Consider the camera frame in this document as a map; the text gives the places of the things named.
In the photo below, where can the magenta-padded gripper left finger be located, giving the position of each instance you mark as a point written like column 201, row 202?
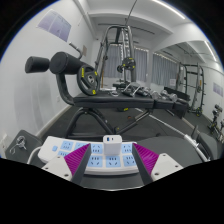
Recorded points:
column 76, row 159

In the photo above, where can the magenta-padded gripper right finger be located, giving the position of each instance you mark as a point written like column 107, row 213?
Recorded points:
column 148, row 159

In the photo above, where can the white power strip blue sockets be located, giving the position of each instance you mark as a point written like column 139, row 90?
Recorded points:
column 98, row 162

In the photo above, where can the silver barbell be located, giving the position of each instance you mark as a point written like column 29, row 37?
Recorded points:
column 195, row 146

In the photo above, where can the metal key bunch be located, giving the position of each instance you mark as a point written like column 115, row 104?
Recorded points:
column 20, row 141

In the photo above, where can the chrome dumbbell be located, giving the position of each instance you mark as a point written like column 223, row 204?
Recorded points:
column 169, row 96
column 148, row 92

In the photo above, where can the black weight bench roller pads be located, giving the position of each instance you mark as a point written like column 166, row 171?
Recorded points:
column 110, row 100

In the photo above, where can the large black box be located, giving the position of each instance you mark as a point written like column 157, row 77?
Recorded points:
column 178, row 93

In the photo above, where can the dumbbell rack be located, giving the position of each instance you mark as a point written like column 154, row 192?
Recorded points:
column 216, row 121

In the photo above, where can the black weight plate yellow marks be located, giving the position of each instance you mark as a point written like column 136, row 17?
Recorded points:
column 87, row 80

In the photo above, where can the black power rack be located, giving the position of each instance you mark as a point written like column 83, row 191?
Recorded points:
column 199, row 90

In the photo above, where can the grey window curtain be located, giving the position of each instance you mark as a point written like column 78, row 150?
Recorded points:
column 141, row 65
column 165, row 70

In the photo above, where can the black plate on machine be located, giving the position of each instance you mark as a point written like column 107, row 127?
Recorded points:
column 128, row 63

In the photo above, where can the long ceiling light strip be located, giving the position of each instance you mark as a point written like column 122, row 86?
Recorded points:
column 168, row 9
column 210, row 50

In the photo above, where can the small purple wall poster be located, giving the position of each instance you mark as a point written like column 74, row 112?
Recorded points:
column 217, row 89

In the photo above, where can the large purple wall poster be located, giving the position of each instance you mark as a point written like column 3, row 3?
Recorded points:
column 55, row 25

